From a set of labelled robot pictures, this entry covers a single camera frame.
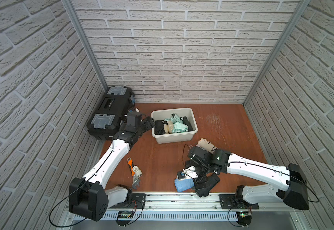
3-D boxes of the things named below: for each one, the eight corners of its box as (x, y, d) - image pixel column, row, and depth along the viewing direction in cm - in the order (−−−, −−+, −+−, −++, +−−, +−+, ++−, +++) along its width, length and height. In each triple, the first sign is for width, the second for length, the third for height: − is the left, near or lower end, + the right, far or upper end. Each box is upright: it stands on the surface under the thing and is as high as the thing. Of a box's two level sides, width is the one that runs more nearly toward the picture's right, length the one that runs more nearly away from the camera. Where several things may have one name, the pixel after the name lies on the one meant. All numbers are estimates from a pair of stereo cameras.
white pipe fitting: (137, 179, 83) (136, 177, 79) (132, 170, 86) (130, 168, 83) (143, 174, 84) (142, 172, 81) (138, 166, 87) (136, 163, 84)
